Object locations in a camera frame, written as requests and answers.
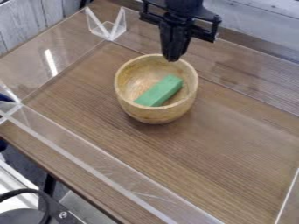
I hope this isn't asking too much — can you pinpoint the brown wooden bowl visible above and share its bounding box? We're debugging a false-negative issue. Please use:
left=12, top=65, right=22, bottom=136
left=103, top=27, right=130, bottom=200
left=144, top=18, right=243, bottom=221
left=114, top=53, right=199, bottom=124

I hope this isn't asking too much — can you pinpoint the clear acrylic corner bracket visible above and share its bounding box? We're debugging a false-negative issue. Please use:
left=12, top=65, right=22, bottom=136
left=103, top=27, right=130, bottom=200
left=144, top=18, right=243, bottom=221
left=84, top=7, right=127, bottom=41

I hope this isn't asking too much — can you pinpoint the green rectangular block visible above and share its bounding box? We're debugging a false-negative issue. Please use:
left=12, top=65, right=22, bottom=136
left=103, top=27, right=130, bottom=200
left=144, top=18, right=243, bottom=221
left=135, top=75, right=183, bottom=107

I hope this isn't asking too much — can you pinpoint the blue object at edge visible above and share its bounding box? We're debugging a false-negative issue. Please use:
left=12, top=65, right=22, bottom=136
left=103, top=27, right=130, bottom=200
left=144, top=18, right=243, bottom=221
left=0, top=93, right=15, bottom=102

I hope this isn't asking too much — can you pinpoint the black metal table leg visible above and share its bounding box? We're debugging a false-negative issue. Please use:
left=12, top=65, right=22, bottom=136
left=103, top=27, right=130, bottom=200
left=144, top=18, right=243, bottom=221
left=43, top=174, right=56, bottom=196

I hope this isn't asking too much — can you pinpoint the grey metal bracket with screw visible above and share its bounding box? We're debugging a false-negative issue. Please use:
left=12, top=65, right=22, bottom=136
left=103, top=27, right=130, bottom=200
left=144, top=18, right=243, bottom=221
left=39, top=192, right=86, bottom=224

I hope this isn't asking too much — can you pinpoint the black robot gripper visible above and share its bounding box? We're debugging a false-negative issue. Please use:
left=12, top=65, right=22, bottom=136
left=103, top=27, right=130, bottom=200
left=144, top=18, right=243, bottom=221
left=140, top=0, right=222, bottom=62

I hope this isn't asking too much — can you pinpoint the black cable loop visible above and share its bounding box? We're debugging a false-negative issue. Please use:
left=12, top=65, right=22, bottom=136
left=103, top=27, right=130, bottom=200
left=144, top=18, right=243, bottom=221
left=0, top=188, right=51, bottom=224

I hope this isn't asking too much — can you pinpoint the clear acrylic tray wall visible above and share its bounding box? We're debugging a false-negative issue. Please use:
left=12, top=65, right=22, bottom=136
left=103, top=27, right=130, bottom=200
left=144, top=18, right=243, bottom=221
left=0, top=7, right=299, bottom=224

